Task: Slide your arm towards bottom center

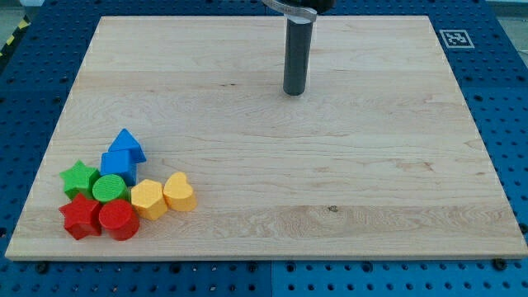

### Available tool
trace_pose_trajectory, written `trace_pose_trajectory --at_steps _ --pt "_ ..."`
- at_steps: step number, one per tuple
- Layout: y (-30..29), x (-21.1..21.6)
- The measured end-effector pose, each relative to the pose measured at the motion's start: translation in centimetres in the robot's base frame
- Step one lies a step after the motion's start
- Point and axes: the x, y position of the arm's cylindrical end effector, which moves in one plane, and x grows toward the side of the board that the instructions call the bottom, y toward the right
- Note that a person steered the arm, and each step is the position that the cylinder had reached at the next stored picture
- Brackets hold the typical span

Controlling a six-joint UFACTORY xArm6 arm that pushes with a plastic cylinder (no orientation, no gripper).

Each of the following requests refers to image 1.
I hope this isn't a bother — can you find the silver clamp robot arm end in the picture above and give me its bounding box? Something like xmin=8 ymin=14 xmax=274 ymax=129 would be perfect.
xmin=262 ymin=0 xmax=337 ymax=24

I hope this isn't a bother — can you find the black bolt at board corner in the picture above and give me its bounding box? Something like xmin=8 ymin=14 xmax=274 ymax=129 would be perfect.
xmin=492 ymin=258 xmax=508 ymax=271

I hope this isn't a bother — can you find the green star block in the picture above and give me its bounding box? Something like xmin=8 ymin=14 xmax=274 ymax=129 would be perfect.
xmin=59 ymin=160 xmax=101 ymax=200

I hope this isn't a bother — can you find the white fiducial marker tag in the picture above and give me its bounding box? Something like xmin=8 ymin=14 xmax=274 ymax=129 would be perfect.
xmin=440 ymin=29 xmax=474 ymax=49

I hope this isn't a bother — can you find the red cylinder block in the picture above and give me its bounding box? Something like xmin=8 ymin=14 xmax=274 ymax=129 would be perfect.
xmin=98 ymin=200 xmax=139 ymax=241

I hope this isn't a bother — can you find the blue triangle block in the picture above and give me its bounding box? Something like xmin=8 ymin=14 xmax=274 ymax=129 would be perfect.
xmin=108 ymin=128 xmax=147 ymax=163

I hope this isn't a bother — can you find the yellow black hazard tape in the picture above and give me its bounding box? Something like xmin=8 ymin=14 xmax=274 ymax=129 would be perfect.
xmin=1 ymin=15 xmax=31 ymax=59

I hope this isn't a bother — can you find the blue cube block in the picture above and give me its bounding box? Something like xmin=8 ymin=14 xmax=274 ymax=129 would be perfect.
xmin=100 ymin=150 xmax=137 ymax=186

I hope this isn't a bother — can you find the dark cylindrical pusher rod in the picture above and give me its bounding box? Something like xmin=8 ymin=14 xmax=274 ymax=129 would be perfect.
xmin=283 ymin=19 xmax=313 ymax=96

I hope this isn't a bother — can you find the red star block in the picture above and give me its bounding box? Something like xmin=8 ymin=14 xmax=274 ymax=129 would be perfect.
xmin=59 ymin=193 xmax=102 ymax=240

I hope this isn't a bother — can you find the light wooden board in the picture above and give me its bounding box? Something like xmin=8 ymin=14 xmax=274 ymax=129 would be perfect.
xmin=6 ymin=16 xmax=527 ymax=261

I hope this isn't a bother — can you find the yellow heart block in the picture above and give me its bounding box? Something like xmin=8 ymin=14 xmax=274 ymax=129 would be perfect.
xmin=163 ymin=172 xmax=197 ymax=212

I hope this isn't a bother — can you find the green cylinder block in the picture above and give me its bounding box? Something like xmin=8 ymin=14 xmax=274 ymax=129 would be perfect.
xmin=92 ymin=174 xmax=130 ymax=204

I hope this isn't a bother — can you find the yellow hexagon block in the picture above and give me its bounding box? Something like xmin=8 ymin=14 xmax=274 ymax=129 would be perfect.
xmin=131 ymin=179 xmax=168 ymax=220

